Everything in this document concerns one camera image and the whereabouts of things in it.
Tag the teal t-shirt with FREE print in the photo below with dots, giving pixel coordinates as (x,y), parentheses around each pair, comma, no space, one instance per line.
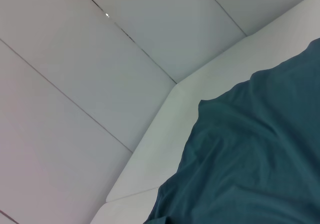
(250,146)

